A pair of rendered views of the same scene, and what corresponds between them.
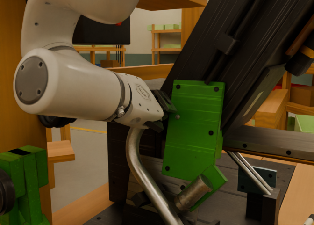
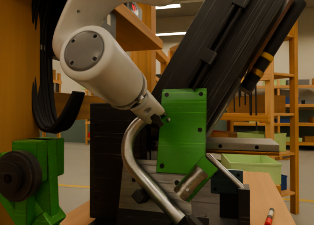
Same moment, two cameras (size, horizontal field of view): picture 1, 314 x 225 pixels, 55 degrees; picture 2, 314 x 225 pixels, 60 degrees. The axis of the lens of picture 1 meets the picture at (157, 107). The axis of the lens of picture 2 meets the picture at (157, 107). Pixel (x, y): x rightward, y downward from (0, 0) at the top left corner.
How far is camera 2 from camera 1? 0.19 m
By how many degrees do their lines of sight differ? 18
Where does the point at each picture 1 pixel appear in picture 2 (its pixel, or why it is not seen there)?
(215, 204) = not seen: hidden behind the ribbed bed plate
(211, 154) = (202, 148)
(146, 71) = not seen: hidden behind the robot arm
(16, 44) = (21, 50)
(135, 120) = (146, 111)
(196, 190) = (195, 177)
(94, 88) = (130, 67)
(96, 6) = not seen: outside the picture
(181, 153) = (174, 150)
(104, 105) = (133, 86)
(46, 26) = (85, 15)
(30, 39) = (69, 25)
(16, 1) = (24, 11)
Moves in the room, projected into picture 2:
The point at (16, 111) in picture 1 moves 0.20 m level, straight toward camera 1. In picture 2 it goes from (16, 113) to (48, 115)
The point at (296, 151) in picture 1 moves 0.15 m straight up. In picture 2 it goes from (262, 145) to (262, 88)
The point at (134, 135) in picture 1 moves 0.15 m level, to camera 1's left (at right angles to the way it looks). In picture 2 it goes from (130, 138) to (64, 139)
